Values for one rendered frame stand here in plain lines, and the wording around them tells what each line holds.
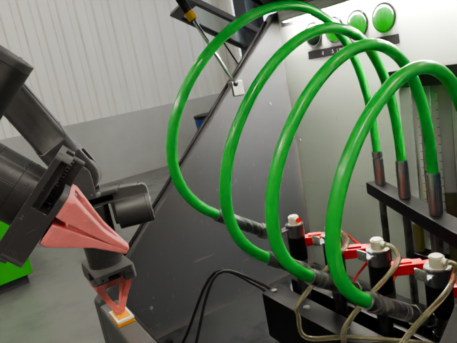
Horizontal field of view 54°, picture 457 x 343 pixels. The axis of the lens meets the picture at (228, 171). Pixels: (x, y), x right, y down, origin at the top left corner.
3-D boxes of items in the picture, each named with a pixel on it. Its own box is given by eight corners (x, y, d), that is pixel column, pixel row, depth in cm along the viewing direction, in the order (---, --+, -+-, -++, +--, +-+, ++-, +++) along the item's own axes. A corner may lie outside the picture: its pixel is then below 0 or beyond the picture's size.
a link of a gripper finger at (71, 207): (145, 238, 39) (46, 184, 36) (100, 307, 39) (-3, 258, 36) (137, 218, 45) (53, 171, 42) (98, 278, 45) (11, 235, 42)
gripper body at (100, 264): (117, 256, 83) (107, 220, 81) (136, 273, 74) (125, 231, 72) (82, 271, 79) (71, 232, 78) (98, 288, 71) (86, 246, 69)
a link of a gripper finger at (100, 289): (129, 296, 84) (117, 250, 82) (143, 309, 78) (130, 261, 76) (94, 312, 81) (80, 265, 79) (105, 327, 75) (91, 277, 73)
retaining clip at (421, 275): (426, 282, 46) (425, 271, 46) (412, 278, 48) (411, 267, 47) (445, 271, 48) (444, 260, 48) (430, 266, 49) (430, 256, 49)
